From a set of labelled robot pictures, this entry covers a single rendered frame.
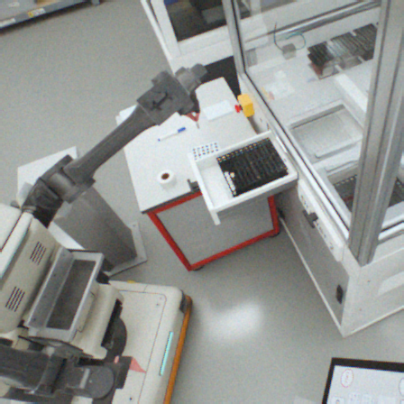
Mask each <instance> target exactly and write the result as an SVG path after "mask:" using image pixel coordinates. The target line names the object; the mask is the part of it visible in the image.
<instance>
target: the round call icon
mask: <svg viewBox="0 0 404 404"><path fill-rule="evenodd" d="M354 373H355V369H347V368H343V370H342V374H341V379H340V383H339V387H341V388H347V389H352V387H353V381H354Z"/></svg>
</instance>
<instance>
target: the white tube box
mask: <svg viewBox="0 0 404 404"><path fill-rule="evenodd" d="M209 146H212V147H213V149H212V150H210V148H209ZM198 149H200V153H198V152H197V150H198ZM220 150H221V149H220V145H219V141H214V142H212V143H209V144H205V145H202V146H198V147H195V148H191V149H190V151H191V155H192V157H193V159H194V160H196V159H199V158H201V157H204V156H206V155H207V153H209V154H210V153H213V152H218V151H220Z"/></svg>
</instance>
